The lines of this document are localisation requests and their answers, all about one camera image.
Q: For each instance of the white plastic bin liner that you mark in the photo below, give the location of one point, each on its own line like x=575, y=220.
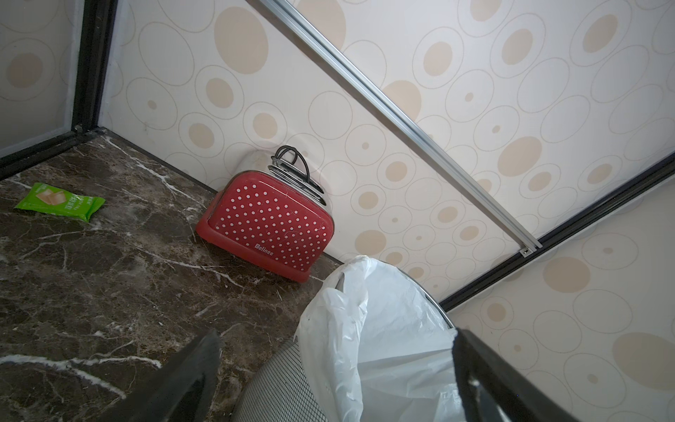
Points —
x=379, y=343

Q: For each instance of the aluminium horizontal back rail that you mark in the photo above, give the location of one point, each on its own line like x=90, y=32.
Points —
x=414, y=137

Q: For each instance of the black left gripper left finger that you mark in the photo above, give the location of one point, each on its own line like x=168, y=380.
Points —
x=182, y=390

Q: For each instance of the green snack packet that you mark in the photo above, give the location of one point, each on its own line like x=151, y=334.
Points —
x=54, y=201

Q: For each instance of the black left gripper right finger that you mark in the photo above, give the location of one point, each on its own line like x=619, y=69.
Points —
x=492, y=390

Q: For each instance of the black vertical frame post left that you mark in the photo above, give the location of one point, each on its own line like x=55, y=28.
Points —
x=93, y=56

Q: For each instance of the black vertical frame post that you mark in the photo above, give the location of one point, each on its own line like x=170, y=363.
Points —
x=605, y=206
x=93, y=56

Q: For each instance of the red polka dot toaster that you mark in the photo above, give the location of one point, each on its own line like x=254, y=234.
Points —
x=268, y=223

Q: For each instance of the black vertical frame post right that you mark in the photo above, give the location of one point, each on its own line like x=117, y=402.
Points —
x=605, y=206

